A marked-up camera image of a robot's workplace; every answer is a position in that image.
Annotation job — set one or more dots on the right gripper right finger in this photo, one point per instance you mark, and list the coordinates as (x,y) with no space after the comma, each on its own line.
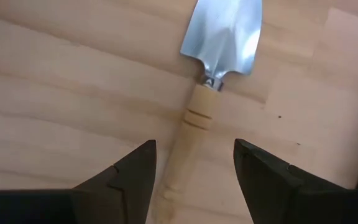
(291,199)

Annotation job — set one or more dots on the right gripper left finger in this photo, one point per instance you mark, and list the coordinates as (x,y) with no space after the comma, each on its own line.
(73,205)

